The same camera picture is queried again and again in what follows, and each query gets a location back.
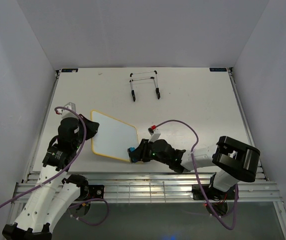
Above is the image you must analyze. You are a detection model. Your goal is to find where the blue bone-shaped whiteboard eraser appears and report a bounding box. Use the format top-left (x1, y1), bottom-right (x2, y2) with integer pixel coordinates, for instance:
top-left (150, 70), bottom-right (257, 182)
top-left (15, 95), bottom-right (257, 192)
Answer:
top-left (127, 147), bottom-right (138, 163)

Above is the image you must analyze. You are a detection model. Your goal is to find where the blue label sticker right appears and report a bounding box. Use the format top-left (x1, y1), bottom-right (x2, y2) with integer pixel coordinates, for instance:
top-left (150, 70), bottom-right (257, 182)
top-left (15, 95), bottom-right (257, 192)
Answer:
top-left (209, 67), bottom-right (227, 72)

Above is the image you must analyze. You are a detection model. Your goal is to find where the aluminium table edge rail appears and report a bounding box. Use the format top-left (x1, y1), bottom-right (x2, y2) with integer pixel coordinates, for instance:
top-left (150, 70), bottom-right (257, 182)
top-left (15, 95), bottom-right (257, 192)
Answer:
top-left (11, 172), bottom-right (284, 205)

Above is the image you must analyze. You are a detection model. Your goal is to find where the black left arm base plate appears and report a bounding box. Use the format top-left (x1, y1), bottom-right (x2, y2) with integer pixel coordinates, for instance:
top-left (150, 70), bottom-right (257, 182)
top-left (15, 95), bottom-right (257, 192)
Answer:
top-left (83, 185), bottom-right (105, 200)

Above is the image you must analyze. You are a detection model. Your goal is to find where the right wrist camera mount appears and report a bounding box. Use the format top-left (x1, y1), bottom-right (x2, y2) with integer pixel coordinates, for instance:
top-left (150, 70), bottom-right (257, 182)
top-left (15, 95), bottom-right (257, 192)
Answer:
top-left (148, 125), bottom-right (161, 143)

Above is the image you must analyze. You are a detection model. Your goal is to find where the yellow-framed whiteboard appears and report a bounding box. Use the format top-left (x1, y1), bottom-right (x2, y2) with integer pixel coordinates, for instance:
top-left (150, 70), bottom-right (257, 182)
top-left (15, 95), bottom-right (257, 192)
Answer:
top-left (90, 110), bottom-right (140, 164)

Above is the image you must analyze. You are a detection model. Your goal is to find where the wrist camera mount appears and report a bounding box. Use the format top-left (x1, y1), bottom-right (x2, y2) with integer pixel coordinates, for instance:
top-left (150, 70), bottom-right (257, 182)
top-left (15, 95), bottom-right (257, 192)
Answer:
top-left (148, 125), bottom-right (161, 143)
top-left (55, 102), bottom-right (77, 119)

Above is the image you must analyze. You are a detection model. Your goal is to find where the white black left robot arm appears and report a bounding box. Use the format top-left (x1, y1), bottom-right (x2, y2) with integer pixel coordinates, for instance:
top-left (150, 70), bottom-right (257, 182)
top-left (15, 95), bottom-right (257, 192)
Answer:
top-left (2, 115), bottom-right (100, 240)

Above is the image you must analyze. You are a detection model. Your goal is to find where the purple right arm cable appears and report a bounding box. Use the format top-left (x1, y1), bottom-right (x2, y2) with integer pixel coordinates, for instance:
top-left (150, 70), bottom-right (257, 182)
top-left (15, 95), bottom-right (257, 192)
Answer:
top-left (155, 119), bottom-right (240, 231)

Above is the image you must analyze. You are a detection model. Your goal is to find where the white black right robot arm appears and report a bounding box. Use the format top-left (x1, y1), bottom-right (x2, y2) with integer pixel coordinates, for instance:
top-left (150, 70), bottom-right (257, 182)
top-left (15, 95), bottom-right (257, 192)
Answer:
top-left (127, 136), bottom-right (261, 199)

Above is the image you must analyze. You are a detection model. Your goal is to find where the blue label sticker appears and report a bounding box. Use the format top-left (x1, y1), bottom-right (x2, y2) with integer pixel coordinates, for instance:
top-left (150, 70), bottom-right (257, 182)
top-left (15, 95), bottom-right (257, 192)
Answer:
top-left (209, 67), bottom-right (227, 72)
top-left (61, 68), bottom-right (79, 73)

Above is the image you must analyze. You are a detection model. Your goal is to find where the blue label sticker left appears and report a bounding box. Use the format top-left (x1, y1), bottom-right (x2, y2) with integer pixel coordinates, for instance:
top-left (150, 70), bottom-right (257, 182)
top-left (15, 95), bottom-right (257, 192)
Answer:
top-left (61, 68), bottom-right (79, 73)

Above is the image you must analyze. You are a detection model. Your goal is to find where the black metal whiteboard stand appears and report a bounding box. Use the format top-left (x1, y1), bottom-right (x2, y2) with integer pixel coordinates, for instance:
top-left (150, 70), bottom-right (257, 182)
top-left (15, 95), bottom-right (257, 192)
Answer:
top-left (129, 70), bottom-right (161, 102)

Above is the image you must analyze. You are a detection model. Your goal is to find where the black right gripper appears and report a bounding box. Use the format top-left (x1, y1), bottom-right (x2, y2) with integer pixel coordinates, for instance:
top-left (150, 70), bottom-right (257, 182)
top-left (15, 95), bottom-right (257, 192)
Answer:
top-left (130, 140), bottom-right (170, 166)

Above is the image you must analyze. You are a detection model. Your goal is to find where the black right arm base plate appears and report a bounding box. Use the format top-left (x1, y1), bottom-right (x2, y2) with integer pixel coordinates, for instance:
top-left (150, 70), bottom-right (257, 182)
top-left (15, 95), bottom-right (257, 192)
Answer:
top-left (191, 184), bottom-right (235, 202)

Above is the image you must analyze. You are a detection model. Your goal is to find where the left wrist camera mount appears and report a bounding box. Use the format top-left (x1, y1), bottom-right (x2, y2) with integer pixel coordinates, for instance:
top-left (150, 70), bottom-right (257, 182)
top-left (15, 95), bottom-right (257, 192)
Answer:
top-left (55, 102), bottom-right (77, 119)

